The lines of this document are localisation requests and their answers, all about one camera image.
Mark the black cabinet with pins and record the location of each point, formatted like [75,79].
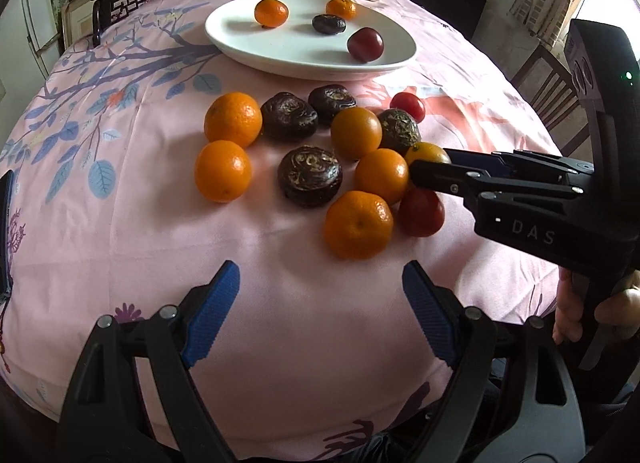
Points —
[450,3]

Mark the beige framed board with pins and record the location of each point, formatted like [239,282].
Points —
[77,23]

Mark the small orange mandarin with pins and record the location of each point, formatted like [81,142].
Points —
[271,12]
[341,8]

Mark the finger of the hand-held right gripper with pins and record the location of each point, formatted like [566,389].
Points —
[435,175]
[475,159]

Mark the pink printed tablecloth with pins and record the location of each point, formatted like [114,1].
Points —
[150,243]

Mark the green-tinged orange mandarin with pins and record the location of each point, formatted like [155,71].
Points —
[425,152]

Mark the black flat device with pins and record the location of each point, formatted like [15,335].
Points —
[5,233]

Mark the dark water chestnut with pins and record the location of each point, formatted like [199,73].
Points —
[289,116]
[310,175]
[398,129]
[328,24]
[332,103]

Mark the brown wooden chair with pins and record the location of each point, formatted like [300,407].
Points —
[526,63]

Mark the dark red cherry tomato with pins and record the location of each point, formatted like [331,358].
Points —
[365,44]

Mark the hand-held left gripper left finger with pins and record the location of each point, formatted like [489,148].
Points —
[210,313]

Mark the white oval plate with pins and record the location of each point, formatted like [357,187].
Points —
[280,48]

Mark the large orange mandarin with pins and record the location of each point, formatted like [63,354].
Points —
[233,119]

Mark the person's right hand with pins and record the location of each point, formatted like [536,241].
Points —
[567,313]

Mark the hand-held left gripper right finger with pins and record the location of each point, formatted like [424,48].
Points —
[430,313]

